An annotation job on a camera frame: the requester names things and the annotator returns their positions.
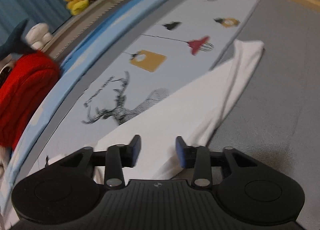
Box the white t-shirt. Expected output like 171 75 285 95
38 40 264 180

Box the grey patterned bed sheet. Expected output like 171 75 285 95
0 0 320 230

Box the red knitted blanket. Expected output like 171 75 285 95
1 51 60 150

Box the white plush toy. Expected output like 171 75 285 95
25 23 53 50

